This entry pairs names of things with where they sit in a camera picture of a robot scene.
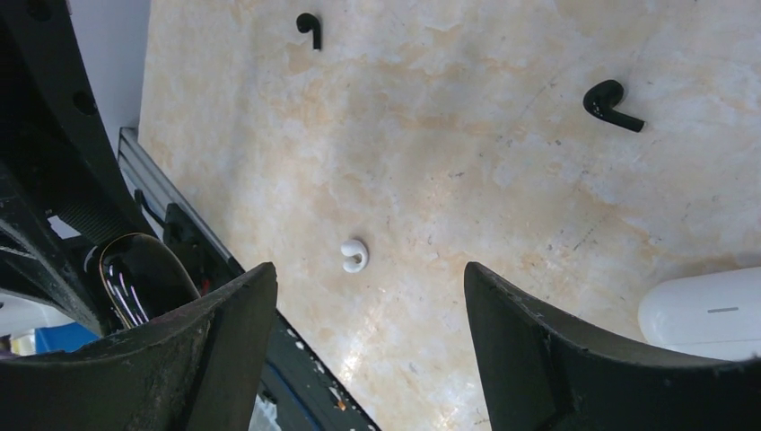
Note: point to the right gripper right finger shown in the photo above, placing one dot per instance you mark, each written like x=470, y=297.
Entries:
x=542, y=368

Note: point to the white earbud centre table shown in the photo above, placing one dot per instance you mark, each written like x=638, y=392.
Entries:
x=356, y=256

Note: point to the blue toy block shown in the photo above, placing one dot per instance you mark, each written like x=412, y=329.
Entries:
x=68, y=338

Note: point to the white charging case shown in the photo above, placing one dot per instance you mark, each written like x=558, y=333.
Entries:
x=715, y=315

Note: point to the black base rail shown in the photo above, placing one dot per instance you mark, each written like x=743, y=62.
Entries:
x=297, y=391

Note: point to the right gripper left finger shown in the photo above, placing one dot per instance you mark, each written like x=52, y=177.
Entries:
x=195, y=368

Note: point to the black charging case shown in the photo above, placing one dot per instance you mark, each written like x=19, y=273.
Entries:
x=143, y=278

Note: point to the black earbud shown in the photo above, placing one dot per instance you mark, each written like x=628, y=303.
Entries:
x=310, y=23
x=600, y=102

